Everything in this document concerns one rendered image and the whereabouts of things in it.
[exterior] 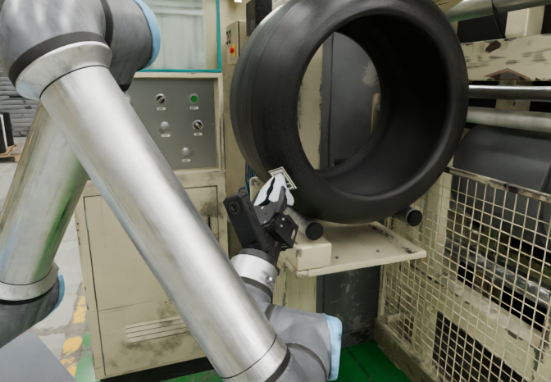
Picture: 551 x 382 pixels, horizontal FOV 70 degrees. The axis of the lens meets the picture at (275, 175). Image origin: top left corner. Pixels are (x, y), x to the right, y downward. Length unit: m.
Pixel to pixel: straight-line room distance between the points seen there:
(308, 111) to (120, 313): 1.06
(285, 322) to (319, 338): 0.06
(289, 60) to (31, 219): 0.55
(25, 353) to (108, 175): 0.79
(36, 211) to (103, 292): 0.93
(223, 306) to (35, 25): 0.37
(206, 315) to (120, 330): 1.29
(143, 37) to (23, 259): 0.46
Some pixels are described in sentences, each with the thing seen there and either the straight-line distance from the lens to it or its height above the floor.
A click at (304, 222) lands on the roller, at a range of 0.94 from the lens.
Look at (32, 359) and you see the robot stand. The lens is 1.18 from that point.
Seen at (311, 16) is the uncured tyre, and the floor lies 1.37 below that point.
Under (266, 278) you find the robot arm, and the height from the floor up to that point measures 0.91.
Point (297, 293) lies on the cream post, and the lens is 1.44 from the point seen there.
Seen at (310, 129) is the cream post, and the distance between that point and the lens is 1.27.
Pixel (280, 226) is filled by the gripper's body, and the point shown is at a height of 0.97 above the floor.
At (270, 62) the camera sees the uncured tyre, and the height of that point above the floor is 1.28.
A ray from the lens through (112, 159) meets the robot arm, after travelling 0.47.
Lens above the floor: 1.24
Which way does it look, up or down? 14 degrees down
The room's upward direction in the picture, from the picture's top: straight up
